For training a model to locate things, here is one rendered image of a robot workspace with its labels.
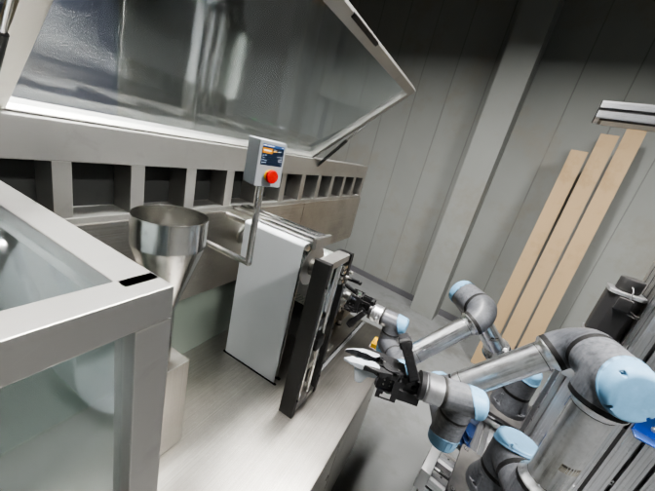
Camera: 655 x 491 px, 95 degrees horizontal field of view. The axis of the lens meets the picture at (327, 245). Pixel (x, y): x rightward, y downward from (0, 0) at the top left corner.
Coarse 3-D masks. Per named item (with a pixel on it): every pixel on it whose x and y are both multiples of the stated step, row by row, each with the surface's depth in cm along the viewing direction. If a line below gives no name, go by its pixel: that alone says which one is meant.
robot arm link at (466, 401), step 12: (456, 384) 75; (468, 384) 77; (444, 396) 73; (456, 396) 73; (468, 396) 73; (480, 396) 73; (444, 408) 74; (456, 408) 73; (468, 408) 72; (480, 408) 72; (456, 420) 74; (468, 420) 74; (480, 420) 73
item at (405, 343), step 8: (400, 336) 76; (408, 336) 75; (400, 344) 75; (408, 344) 74; (408, 352) 74; (408, 360) 74; (408, 368) 74; (416, 368) 74; (408, 376) 75; (416, 376) 74
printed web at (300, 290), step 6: (306, 252) 97; (324, 252) 107; (330, 252) 126; (300, 264) 96; (300, 270) 96; (300, 288) 115; (306, 288) 114; (294, 294) 99; (300, 294) 115; (300, 300) 117; (288, 324) 103; (282, 348) 106; (282, 354) 107; (276, 372) 109
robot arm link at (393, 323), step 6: (384, 312) 125; (390, 312) 125; (384, 318) 124; (390, 318) 123; (396, 318) 123; (402, 318) 123; (384, 324) 124; (390, 324) 123; (396, 324) 122; (402, 324) 121; (384, 330) 125; (390, 330) 123; (396, 330) 122; (402, 330) 121
